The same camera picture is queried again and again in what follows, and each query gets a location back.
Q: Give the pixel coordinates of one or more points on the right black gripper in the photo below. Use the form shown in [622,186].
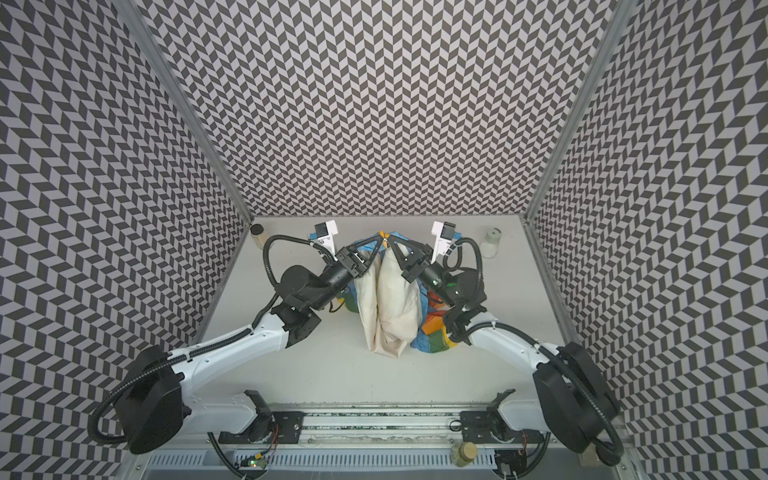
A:
[412,264]

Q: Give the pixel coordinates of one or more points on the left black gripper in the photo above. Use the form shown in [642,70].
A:
[351,262]

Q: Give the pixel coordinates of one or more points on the rainbow coloured jacket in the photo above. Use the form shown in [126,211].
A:
[396,314]

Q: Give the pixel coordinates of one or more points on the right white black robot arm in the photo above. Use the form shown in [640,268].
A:
[573,400]

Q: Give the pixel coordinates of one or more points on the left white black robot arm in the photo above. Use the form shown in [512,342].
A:
[161,395]

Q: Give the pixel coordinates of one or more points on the white bottle back right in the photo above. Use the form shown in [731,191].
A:
[490,245]

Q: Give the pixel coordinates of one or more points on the black-lid jar back left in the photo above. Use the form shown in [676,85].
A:
[259,235]

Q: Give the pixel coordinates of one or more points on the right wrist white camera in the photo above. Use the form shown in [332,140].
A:
[444,233]

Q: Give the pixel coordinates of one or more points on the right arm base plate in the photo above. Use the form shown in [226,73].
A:
[486,427]

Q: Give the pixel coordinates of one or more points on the aluminium front rail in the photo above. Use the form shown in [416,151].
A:
[357,422]

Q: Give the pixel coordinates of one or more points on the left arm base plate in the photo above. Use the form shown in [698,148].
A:
[283,427]

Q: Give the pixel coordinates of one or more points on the tan-lid jar on rail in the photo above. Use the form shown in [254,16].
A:
[463,454]

